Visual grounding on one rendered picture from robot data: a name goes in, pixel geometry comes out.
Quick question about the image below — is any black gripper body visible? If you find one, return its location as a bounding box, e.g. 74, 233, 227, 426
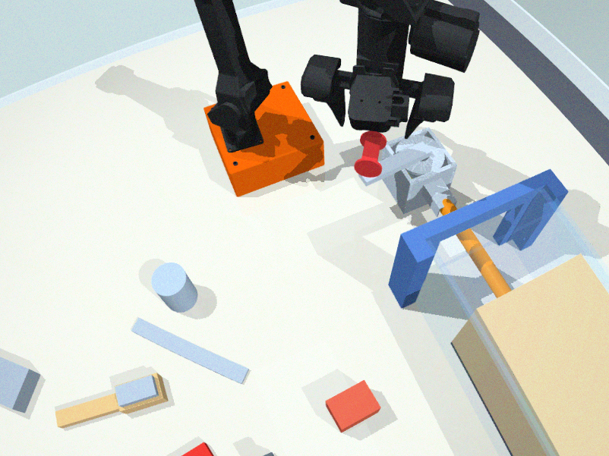
301, 43, 455, 122

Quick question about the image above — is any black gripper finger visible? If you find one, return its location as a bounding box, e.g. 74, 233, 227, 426
313, 88, 346, 127
405, 99, 436, 139

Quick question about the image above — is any light blue cylinder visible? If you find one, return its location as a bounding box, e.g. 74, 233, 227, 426
151, 263, 197, 313

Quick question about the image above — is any light blue flat bar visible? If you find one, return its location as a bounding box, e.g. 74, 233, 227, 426
131, 318, 249, 384

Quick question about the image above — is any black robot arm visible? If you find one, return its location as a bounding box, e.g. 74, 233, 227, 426
194, 0, 480, 153

